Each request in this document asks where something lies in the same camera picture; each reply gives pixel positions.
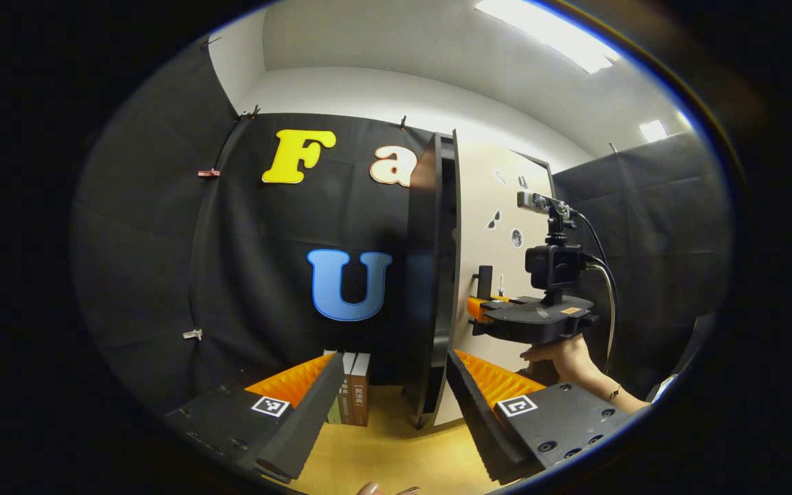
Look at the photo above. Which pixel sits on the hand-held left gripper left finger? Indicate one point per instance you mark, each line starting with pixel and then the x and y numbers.
pixel 306 426

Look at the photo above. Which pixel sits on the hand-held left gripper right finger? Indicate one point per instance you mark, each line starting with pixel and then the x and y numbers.
pixel 482 426

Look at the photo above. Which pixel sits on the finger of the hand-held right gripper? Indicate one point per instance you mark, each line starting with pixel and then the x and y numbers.
pixel 473 307

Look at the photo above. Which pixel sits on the beige cabinet door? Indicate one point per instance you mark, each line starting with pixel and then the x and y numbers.
pixel 478 206

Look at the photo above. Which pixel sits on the reddish brown book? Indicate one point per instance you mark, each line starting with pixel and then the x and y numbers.
pixel 361 392

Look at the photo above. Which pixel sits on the white clip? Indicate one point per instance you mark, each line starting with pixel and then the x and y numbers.
pixel 192 335

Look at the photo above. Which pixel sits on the small ceiling light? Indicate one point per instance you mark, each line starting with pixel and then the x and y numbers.
pixel 654 130

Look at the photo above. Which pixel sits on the black backdrop cloth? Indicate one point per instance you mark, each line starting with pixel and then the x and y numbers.
pixel 162 240

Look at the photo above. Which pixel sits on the pink clip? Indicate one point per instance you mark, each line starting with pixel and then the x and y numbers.
pixel 209 173

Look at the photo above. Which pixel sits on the long ceiling light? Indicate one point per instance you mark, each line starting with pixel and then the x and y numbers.
pixel 547 34

